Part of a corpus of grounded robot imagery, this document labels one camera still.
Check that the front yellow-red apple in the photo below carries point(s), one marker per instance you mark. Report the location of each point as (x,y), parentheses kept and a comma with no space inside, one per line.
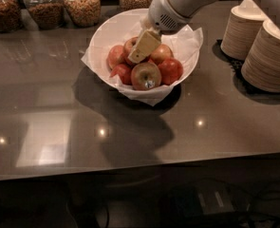
(145,76)

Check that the red apple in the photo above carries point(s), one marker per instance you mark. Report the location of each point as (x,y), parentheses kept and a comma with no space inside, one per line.
(127,49)
(171,70)
(115,56)
(123,72)

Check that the back stack paper bowls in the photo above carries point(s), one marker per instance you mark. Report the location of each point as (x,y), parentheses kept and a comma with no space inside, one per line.
(244,22)

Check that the dark box under table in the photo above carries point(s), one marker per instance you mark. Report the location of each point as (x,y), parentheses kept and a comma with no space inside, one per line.
(202,200)

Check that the back right apple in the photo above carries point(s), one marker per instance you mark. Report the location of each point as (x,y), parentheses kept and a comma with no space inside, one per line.
(161,53)

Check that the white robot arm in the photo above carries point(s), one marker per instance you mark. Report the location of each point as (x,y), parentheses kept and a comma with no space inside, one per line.
(270,7)

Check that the white bowl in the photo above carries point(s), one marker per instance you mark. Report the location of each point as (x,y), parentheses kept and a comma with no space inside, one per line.
(114,32)

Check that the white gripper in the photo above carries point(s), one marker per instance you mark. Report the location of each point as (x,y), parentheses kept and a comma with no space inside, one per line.
(162,13)

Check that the white paper liner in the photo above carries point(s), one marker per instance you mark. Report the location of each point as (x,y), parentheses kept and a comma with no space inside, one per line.
(190,41)

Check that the stack paper bowls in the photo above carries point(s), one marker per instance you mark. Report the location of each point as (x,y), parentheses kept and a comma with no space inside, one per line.
(262,65)
(244,22)

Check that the front stack paper bowls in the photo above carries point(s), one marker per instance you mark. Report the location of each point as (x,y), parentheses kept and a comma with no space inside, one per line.
(262,65)

